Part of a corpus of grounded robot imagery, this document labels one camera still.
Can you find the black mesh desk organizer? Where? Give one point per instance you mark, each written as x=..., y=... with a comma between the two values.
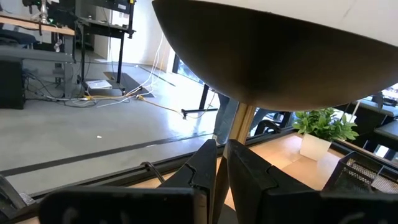
x=357, y=174

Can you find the black standing desk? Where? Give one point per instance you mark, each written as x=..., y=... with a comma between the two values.
x=102, y=29

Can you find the black floor stand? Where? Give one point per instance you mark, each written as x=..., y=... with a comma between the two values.
x=203, y=96

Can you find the white flat box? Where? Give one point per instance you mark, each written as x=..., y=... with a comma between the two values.
x=98, y=84

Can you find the black floor mat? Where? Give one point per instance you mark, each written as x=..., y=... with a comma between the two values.
x=130, y=82

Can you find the black computer tower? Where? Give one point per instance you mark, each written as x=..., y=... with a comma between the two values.
x=11, y=84

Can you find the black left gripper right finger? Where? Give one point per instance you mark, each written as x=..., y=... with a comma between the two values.
x=280, y=205

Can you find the white globe table lamp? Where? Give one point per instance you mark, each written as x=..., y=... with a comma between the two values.
x=280, y=62

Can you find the person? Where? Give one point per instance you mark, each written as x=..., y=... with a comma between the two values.
x=224, y=121

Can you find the wooden top desk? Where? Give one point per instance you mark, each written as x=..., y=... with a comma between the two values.
x=31, y=26

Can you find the green plant in white pot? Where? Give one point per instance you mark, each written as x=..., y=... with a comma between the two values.
x=323, y=124

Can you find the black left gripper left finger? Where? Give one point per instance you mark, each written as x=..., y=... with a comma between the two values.
x=140, y=205

